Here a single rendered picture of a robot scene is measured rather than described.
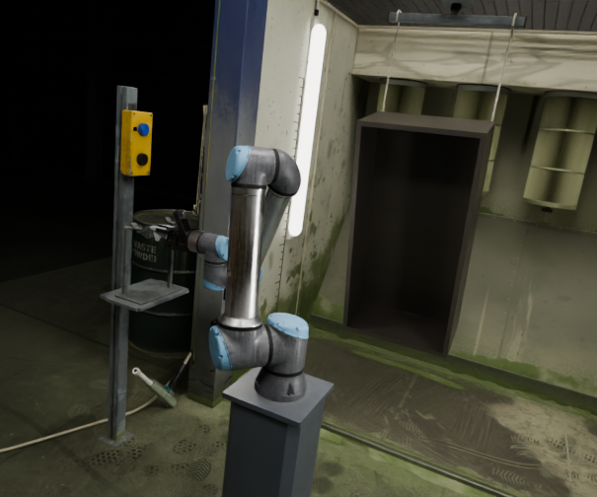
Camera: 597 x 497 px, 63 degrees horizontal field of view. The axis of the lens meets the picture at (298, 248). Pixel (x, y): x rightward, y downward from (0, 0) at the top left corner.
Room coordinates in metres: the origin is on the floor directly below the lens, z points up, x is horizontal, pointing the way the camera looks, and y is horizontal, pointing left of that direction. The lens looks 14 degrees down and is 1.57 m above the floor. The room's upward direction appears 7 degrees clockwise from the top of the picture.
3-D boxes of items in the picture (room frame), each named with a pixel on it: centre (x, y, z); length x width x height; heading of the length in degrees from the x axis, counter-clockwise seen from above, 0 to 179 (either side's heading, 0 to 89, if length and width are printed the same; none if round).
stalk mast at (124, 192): (2.04, 0.77, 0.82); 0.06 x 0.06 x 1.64; 66
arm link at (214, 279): (1.85, 0.31, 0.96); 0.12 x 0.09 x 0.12; 116
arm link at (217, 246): (1.84, 0.32, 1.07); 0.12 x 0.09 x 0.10; 66
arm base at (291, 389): (1.59, 0.00, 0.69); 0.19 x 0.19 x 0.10
